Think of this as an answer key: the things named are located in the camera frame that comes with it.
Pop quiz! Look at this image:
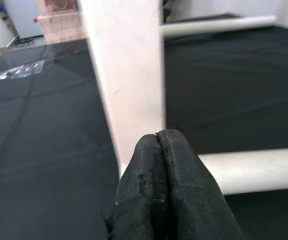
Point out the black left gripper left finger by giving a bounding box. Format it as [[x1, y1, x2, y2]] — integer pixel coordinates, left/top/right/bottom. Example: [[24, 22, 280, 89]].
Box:
[[105, 133, 171, 240]]

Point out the white box appliance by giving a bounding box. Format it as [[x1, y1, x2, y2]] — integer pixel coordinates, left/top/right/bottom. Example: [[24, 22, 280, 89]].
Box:
[[3, 0, 46, 39]]

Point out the white plastic table leg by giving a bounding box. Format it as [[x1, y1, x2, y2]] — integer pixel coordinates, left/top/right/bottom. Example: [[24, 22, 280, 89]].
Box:
[[159, 15, 277, 39], [196, 146, 288, 196]]

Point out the small black floor object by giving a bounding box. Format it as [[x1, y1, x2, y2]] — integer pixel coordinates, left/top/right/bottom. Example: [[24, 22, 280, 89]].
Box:
[[13, 37, 35, 46]]

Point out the white plastic table top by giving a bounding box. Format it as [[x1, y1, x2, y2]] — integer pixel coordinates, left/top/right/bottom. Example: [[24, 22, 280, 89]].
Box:
[[76, 0, 166, 177]]

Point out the beige covered side table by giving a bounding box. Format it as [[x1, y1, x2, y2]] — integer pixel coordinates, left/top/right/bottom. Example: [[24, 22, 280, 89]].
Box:
[[34, 13, 83, 45]]

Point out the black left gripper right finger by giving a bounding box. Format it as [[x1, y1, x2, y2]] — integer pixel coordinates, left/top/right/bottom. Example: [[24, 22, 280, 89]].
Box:
[[158, 128, 246, 240]]

